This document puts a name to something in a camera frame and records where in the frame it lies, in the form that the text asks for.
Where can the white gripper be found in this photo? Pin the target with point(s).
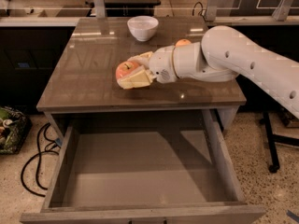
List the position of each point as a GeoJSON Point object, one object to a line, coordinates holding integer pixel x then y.
{"type": "Point", "coordinates": [161, 65]}

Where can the red apple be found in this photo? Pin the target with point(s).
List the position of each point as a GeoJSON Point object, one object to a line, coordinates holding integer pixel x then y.
{"type": "Point", "coordinates": [125, 68]}

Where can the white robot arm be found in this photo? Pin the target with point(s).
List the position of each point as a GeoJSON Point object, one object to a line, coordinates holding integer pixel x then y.
{"type": "Point", "coordinates": [221, 55]}

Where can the open grey top drawer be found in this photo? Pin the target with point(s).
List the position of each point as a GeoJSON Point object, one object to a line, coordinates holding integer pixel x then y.
{"type": "Point", "coordinates": [167, 167]}

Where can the white ceramic bowl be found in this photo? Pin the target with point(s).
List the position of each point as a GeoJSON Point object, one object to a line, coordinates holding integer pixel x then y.
{"type": "Point", "coordinates": [143, 28]}

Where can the orange fruit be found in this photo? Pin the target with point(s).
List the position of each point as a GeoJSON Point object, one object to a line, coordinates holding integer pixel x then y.
{"type": "Point", "coordinates": [183, 42]}

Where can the dark basket with items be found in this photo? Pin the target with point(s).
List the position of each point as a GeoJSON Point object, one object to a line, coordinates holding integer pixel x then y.
{"type": "Point", "coordinates": [14, 128]}

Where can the black wheeled stand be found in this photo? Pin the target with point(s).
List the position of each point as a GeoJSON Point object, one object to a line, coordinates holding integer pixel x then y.
{"type": "Point", "coordinates": [272, 139]}

